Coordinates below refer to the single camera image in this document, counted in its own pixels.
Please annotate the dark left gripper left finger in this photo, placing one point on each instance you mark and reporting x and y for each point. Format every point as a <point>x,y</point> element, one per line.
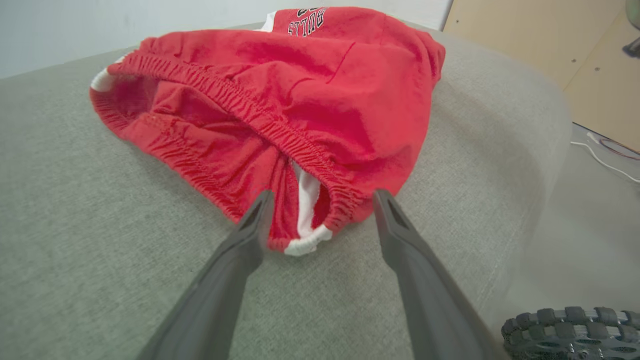
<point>215,300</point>

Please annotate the black treaded robot wheel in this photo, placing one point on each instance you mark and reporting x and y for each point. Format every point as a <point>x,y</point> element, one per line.
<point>570,335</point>

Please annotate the red Bulls shorts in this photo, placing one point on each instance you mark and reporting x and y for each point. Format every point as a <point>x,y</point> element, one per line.
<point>325,100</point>

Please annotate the grey fabric sofa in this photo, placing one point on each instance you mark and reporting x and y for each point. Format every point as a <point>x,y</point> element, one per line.
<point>90,240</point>

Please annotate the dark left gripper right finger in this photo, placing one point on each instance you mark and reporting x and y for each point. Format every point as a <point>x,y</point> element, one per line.
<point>430,305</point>

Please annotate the light wooden panel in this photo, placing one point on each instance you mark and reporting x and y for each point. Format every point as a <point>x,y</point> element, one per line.
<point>550,45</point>

